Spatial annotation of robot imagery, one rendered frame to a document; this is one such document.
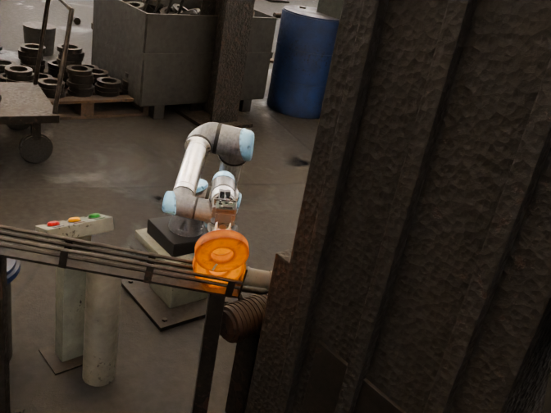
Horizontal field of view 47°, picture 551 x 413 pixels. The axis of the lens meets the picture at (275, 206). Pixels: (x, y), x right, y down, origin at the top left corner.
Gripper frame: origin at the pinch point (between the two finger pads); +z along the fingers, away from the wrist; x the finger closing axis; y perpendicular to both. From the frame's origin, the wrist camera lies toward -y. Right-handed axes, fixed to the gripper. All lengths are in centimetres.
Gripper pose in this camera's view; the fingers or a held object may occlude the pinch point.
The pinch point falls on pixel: (221, 245)
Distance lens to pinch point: 180.2
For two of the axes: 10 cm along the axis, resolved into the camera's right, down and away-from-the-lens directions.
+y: 1.4, -8.5, -5.1
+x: 9.9, 0.8, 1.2
